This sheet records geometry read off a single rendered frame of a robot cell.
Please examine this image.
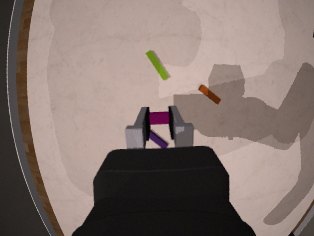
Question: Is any small magenta block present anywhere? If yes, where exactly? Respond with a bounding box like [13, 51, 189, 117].
[149, 111, 169, 125]

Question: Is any orange rod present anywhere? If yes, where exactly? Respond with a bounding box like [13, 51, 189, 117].
[198, 84, 221, 104]

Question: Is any lime green rod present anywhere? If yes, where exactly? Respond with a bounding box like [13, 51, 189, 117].
[145, 50, 169, 81]

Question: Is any purple rod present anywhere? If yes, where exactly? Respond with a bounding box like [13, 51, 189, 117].
[149, 130, 168, 148]

